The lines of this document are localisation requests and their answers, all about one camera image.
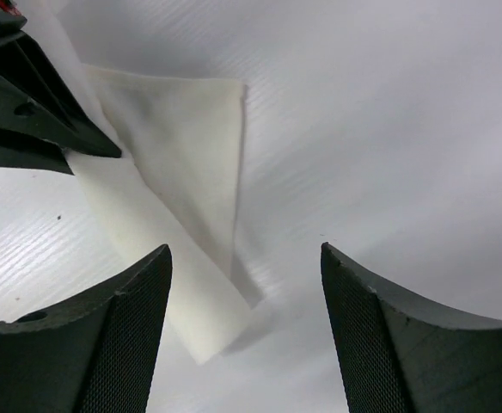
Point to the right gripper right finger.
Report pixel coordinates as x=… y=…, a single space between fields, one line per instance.
x=401 y=352

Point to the white cloth napkin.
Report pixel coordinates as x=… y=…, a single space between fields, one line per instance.
x=175 y=183

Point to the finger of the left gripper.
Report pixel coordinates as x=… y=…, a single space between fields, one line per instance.
x=35 y=101
x=21 y=151

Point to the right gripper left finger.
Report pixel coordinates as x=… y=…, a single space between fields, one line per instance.
x=93 y=352

